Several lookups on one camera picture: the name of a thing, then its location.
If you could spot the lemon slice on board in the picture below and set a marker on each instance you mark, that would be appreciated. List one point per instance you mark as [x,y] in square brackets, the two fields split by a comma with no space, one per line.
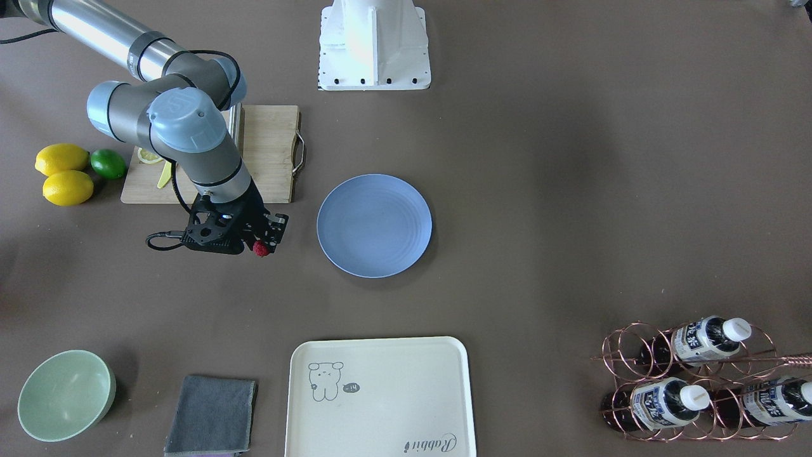
[145,156]

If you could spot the lower outer drink bottle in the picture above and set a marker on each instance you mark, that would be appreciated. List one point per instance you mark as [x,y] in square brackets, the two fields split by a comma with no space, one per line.
[765,404]

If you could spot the drink bottle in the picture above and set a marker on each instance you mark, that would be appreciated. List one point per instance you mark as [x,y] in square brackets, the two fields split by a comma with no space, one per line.
[649,407]
[765,404]
[710,339]

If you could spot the copper wire bottle rack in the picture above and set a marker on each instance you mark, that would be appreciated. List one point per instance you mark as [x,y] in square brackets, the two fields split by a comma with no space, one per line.
[627,354]

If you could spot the mint green bowl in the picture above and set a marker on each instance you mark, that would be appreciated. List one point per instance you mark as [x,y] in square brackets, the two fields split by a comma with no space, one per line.
[65,395]

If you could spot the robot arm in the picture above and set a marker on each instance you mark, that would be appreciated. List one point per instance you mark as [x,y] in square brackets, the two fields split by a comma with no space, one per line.
[176,111]

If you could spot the yellow plastic knife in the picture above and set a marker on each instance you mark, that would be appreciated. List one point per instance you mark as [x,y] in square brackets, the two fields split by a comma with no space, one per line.
[165,175]

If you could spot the blue plate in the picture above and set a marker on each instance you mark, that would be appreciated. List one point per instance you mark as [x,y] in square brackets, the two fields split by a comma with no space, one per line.
[374,226]

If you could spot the top drink bottle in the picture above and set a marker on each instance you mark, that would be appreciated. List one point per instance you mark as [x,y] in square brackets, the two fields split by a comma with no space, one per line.
[710,339]

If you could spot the grey folded cloth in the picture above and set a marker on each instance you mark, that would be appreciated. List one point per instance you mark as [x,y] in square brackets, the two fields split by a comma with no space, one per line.
[213,417]

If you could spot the steel muddler black tip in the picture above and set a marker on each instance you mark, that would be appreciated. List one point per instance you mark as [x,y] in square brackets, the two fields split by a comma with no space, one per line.
[235,124]

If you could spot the green lime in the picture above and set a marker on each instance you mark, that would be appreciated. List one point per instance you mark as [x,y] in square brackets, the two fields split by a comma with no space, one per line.
[108,164]

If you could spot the yellow lemon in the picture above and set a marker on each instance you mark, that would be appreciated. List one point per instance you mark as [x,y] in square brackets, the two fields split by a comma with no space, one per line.
[68,188]
[61,157]

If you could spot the lower middle drink bottle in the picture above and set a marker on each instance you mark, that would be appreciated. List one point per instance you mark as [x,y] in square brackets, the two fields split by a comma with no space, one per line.
[649,407]

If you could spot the red strawberry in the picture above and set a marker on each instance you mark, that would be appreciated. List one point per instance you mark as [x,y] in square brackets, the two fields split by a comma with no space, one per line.
[260,249]

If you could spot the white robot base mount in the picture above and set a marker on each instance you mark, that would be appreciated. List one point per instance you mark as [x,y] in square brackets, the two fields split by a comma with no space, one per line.
[373,46]

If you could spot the bamboo cutting board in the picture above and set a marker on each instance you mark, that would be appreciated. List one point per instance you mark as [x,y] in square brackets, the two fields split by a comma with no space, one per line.
[272,149]

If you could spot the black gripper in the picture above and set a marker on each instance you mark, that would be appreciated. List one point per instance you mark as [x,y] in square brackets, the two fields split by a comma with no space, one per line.
[255,206]

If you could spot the yellow lemon lower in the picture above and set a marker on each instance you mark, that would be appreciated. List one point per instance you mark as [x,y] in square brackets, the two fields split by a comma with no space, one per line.
[68,188]

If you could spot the cream rabbit tray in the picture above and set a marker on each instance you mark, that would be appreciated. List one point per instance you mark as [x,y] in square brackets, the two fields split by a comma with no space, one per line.
[380,397]

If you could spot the yellow lemon upper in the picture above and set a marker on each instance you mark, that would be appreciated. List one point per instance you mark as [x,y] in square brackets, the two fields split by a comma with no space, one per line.
[61,157]

